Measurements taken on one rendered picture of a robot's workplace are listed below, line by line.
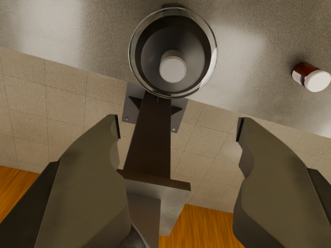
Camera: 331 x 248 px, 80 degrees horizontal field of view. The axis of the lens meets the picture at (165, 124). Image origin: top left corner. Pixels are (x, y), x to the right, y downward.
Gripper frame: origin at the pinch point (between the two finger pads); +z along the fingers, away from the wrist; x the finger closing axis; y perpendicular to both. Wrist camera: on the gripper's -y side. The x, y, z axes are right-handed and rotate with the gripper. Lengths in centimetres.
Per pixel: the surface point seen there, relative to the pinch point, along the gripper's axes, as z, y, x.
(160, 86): 12.5, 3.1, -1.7
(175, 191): 37, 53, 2
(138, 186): 37, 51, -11
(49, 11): 36.5, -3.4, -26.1
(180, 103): 129, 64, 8
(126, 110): 129, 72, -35
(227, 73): 36.5, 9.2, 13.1
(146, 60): 12.5, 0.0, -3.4
